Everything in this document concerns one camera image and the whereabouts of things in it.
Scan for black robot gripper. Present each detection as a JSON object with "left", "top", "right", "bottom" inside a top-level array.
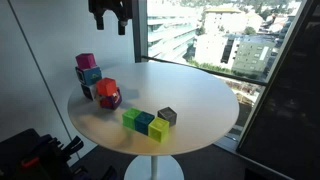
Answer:
[{"left": 88, "top": 0, "right": 134, "bottom": 36}]

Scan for gray embossed dice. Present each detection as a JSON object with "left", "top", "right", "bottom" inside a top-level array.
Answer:
[{"left": 157, "top": 106, "right": 178, "bottom": 128}]

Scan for green embossed dice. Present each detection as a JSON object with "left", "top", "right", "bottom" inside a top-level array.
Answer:
[{"left": 121, "top": 107, "right": 142, "bottom": 131}]

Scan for teal blue embossed dice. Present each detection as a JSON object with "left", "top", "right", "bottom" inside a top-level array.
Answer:
[{"left": 134, "top": 111, "right": 156, "bottom": 136}]

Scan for yellow-green embossed dice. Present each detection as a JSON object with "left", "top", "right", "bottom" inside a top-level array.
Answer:
[{"left": 147, "top": 116, "right": 170, "bottom": 144}]

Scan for magenta cube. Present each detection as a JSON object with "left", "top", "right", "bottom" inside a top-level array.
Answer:
[{"left": 75, "top": 52, "right": 98, "bottom": 70}]

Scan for blue and black fabric cube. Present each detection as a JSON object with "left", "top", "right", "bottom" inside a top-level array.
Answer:
[{"left": 75, "top": 66, "right": 103, "bottom": 87}]

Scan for orange-red cube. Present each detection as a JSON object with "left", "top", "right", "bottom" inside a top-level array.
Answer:
[{"left": 95, "top": 77, "right": 118, "bottom": 98}]

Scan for black checkered fabric cube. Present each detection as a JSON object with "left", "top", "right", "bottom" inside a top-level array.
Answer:
[{"left": 80, "top": 83, "right": 98, "bottom": 102}]

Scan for multicoloured fabric cube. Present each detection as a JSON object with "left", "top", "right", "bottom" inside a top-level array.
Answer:
[{"left": 98, "top": 87, "right": 123, "bottom": 111}]

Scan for black spring clamp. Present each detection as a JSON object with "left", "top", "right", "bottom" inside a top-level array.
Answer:
[{"left": 61, "top": 135, "right": 85, "bottom": 157}]

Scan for dark window rail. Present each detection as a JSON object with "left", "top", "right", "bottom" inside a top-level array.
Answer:
[{"left": 141, "top": 55, "right": 268, "bottom": 87}]

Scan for white table pedestal base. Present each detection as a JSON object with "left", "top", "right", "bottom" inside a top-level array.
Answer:
[{"left": 123, "top": 154, "right": 185, "bottom": 180}]

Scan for orange handled clamp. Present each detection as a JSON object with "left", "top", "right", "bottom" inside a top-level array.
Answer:
[{"left": 20, "top": 155, "right": 42, "bottom": 170}]

